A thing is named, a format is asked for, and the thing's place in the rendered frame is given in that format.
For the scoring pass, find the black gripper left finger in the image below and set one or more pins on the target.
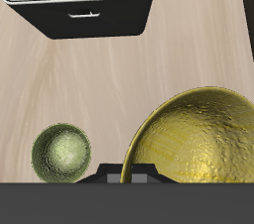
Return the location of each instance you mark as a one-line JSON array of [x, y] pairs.
[[107, 171]]

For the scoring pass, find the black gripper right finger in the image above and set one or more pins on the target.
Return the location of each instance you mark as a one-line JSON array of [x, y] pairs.
[[145, 172]]

